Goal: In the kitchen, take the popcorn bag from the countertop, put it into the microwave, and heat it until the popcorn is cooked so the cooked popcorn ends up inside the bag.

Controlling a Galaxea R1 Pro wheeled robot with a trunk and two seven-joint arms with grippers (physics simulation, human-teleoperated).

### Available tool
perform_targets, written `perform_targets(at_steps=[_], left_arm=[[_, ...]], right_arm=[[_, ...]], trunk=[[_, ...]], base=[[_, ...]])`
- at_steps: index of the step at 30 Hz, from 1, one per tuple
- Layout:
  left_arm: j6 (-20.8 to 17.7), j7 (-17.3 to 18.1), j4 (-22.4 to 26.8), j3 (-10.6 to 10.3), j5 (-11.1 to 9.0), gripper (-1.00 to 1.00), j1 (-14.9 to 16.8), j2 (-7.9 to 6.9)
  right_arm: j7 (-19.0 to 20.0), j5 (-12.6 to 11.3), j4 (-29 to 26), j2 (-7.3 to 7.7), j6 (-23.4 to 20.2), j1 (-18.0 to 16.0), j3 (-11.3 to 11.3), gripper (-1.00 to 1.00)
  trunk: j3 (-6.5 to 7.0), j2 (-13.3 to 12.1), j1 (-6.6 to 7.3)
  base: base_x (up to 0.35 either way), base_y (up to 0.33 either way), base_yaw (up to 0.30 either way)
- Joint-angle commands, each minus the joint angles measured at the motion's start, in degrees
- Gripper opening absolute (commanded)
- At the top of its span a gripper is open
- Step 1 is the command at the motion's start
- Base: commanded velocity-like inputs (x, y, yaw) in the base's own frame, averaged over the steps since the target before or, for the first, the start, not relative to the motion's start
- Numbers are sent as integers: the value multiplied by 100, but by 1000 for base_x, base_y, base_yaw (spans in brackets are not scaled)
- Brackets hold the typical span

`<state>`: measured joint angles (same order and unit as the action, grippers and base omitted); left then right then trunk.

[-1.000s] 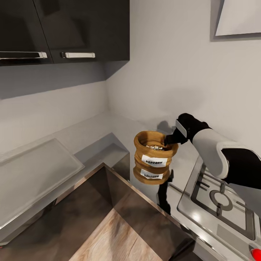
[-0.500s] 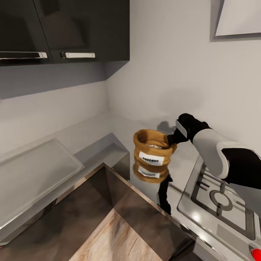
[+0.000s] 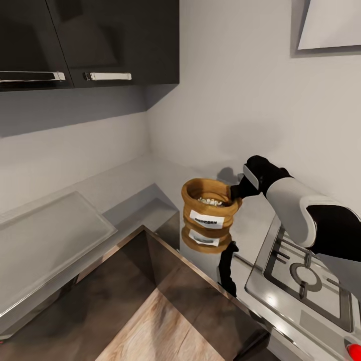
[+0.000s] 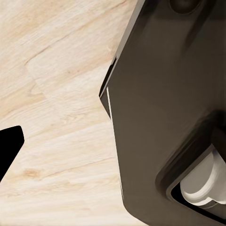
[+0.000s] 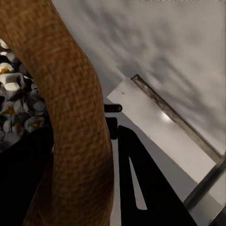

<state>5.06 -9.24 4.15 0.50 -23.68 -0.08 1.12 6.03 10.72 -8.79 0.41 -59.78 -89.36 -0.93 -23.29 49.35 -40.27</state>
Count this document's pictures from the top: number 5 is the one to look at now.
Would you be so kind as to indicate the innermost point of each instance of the burner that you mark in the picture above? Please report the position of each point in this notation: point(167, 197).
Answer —
point(208, 206)

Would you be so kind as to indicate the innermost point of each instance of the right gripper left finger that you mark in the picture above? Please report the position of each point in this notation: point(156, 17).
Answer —
point(21, 167)

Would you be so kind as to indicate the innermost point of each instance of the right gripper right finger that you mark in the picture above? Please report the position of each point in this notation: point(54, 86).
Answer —
point(164, 208)

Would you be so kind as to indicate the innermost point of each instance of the popcorn bag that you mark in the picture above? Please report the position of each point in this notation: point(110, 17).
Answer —
point(77, 184)

